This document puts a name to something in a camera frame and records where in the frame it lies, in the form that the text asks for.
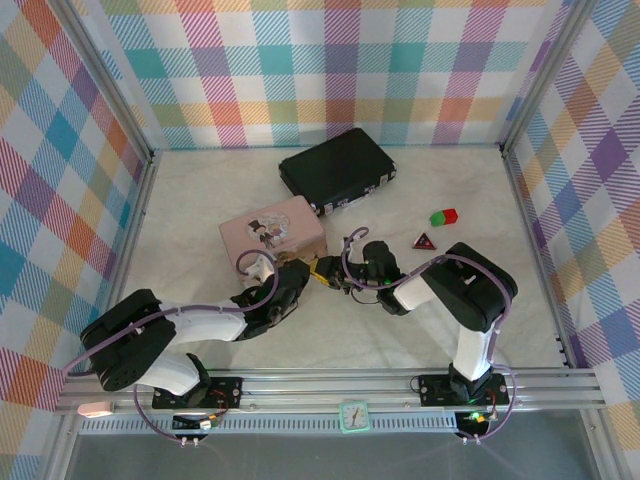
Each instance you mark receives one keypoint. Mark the pink tin box cartoon couple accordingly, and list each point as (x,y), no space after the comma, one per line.
(300,235)

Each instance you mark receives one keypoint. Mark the black hard case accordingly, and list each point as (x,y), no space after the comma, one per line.
(335,167)

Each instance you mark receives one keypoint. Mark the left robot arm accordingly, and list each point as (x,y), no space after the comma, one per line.
(200,325)

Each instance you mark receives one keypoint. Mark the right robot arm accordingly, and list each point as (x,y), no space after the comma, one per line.
(470,295)

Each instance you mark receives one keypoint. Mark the red triangular piece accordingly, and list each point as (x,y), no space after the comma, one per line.
(424,242)

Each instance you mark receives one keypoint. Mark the red and green block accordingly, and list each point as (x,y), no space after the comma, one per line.
(444,217)

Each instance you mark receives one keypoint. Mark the mint green square clock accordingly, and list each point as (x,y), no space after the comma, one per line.
(354,416)

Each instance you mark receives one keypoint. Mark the small black circuit board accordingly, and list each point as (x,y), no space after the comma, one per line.
(192,422)
(472,425)

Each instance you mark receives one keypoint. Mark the small pink white object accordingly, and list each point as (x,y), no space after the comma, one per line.
(95,409)

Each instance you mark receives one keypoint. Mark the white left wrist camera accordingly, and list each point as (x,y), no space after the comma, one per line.
(260,270)

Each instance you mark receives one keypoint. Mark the aluminium mounting rail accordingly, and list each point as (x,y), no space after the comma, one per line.
(310,387)

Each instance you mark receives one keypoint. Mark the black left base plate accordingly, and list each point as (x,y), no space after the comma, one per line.
(230,392)

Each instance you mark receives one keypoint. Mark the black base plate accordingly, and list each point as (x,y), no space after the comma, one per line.
(432,390)
(230,392)

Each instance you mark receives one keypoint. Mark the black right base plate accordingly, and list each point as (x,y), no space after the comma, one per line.
(432,390)

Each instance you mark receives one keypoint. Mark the aluminium side rail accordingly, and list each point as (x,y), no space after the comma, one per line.
(132,225)
(525,215)

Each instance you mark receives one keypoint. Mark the aluminium frame post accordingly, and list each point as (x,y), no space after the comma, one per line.
(107,77)
(542,77)

